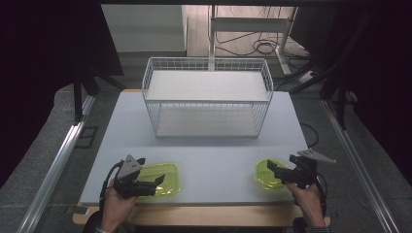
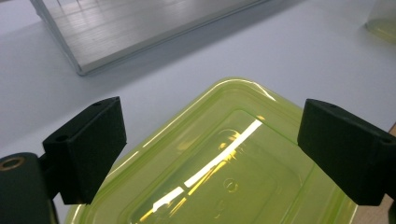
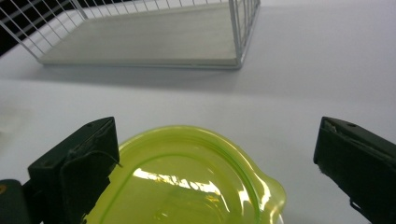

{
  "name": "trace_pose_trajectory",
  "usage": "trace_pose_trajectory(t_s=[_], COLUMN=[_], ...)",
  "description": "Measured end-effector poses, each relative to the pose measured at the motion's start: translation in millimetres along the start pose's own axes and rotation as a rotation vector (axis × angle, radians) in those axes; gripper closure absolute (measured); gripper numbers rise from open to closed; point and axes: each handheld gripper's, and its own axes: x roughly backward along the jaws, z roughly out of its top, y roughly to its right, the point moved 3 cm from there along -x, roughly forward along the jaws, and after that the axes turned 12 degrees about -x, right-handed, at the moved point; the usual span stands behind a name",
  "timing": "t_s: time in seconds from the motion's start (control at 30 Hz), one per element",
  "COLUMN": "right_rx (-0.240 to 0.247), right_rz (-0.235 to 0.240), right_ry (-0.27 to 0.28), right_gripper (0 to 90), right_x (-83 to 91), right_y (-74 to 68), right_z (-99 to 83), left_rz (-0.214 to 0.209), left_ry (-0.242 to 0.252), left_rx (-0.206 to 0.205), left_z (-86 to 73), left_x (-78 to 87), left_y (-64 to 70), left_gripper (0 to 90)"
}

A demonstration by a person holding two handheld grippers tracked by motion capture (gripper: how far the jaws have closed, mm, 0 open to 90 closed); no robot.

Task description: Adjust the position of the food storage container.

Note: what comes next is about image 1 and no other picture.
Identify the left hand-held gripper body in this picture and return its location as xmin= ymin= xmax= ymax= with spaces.
xmin=113 ymin=153 xmax=147 ymax=199

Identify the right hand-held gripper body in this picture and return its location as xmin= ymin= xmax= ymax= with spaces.
xmin=289 ymin=148 xmax=337 ymax=190

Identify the rectangular yellow-green plastic container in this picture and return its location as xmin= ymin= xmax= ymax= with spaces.
xmin=137 ymin=161 xmax=182 ymax=198

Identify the rounded yellow-green plastic container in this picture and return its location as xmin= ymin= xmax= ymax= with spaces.
xmin=254 ymin=157 xmax=290 ymax=191

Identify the white wire rack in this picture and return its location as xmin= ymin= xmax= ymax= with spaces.
xmin=141 ymin=56 xmax=275 ymax=140

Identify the person's right hand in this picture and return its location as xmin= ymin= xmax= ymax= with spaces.
xmin=285 ymin=182 xmax=326 ymax=228

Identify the person's left hand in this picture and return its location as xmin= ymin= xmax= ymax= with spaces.
xmin=100 ymin=179 xmax=139 ymax=233

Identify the black metal stand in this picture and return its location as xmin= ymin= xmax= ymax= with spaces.
xmin=287 ymin=9 xmax=359 ymax=131
xmin=71 ymin=62 xmax=128 ymax=126

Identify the white power strip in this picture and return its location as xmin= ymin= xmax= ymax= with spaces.
xmin=296 ymin=69 xmax=318 ymax=85

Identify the white cabinet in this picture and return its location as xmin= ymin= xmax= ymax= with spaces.
xmin=100 ymin=4 xmax=189 ymax=58

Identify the left hand-held gripper cable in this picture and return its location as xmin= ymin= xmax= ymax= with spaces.
xmin=98 ymin=160 xmax=123 ymax=212

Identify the hand-held gripper cable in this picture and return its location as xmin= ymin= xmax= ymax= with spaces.
xmin=98 ymin=160 xmax=123 ymax=212
xmin=314 ymin=172 xmax=328 ymax=218

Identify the right hand-held gripper cable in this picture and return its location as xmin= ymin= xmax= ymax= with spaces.
xmin=314 ymin=172 xmax=328 ymax=218

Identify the black floor cable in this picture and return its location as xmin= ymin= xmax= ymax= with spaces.
xmin=298 ymin=121 xmax=321 ymax=150

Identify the black square floor frame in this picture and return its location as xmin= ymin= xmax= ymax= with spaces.
xmin=75 ymin=125 xmax=99 ymax=150

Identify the aluminium rail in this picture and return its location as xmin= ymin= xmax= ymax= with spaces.
xmin=17 ymin=94 xmax=97 ymax=233
xmin=321 ymin=98 xmax=402 ymax=233

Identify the tangle of black floor cables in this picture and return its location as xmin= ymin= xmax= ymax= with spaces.
xmin=215 ymin=30 xmax=310 ymax=60

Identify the white metal desk frame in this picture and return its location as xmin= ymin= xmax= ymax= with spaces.
xmin=208 ymin=4 xmax=299 ymax=78

